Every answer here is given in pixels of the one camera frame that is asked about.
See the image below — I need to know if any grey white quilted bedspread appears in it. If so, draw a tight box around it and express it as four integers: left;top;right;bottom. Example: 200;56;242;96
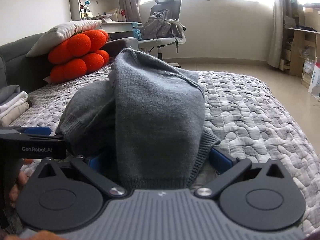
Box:
10;63;320;235

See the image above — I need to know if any grey sofa headboard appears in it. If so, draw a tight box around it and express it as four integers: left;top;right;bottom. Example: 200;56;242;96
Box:
1;34;53;93

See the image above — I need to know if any wooden desk shelf unit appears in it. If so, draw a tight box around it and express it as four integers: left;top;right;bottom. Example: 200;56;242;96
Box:
279;2;319;87

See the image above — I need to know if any right beige curtain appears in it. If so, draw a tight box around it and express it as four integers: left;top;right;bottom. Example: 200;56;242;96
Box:
267;0;292;68

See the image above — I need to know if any white desk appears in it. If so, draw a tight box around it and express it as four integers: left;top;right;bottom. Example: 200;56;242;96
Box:
100;21;133;34

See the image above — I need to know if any stack of folded clothes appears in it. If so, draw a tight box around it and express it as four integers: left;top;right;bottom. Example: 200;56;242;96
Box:
0;85;32;127

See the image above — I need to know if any white blue cardboard box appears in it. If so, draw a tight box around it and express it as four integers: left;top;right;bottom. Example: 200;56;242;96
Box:
308;57;320;100

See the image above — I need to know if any white office chair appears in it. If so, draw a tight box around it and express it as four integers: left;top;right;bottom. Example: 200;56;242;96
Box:
137;0;186;60

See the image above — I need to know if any white pillow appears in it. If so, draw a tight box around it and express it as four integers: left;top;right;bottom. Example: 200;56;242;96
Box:
26;20;102;57

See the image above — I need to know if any orange pumpkin cushion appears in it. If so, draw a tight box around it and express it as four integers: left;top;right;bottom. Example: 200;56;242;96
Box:
48;29;110;84

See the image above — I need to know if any grey knitted cat sweater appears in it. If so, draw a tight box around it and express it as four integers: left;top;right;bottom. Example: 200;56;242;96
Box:
56;48;220;189

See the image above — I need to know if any person's left hand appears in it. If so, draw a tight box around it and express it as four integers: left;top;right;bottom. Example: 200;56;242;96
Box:
9;159;34;208

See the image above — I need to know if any grey backpack on chair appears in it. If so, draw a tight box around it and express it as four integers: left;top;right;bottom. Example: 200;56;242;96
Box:
141;9;174;40

